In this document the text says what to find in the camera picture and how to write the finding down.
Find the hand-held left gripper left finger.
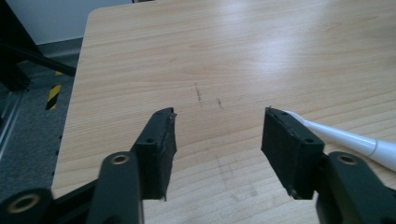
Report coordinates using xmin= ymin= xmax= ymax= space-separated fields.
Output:
xmin=130 ymin=106 xmax=178 ymax=201

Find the black metal stand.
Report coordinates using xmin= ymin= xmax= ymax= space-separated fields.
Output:
xmin=0 ymin=0 xmax=78 ymax=93

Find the grey metal floor rail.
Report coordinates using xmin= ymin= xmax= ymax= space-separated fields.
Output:
xmin=0 ymin=90 xmax=25 ymax=161

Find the white slender plastic tool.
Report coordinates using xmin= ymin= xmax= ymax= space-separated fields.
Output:
xmin=283 ymin=109 xmax=396 ymax=173

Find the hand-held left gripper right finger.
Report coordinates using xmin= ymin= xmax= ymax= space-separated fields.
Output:
xmin=260 ymin=106 xmax=325 ymax=201

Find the yellow black striped floor tape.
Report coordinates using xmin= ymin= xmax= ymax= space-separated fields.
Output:
xmin=45 ymin=83 xmax=63 ymax=111

